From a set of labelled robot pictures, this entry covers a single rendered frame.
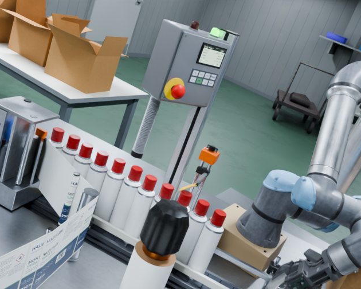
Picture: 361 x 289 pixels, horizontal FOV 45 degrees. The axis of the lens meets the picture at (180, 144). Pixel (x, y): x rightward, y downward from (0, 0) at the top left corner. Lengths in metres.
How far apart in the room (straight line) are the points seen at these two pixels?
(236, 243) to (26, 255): 0.76
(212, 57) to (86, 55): 1.64
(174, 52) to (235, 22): 8.91
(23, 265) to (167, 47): 0.61
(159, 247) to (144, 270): 0.06
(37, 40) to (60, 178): 1.96
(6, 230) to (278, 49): 8.74
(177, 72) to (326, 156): 0.43
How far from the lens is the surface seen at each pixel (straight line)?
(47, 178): 1.27
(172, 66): 1.11
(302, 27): 9.52
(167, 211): 0.85
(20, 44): 3.19
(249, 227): 1.44
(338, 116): 1.23
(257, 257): 1.43
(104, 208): 1.26
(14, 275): 0.89
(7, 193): 1.25
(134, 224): 1.22
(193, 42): 1.12
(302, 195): 1.11
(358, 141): 1.38
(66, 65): 2.82
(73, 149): 1.28
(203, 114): 1.23
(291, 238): 1.82
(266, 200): 1.42
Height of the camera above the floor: 1.57
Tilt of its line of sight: 19 degrees down
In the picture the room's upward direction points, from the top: 21 degrees clockwise
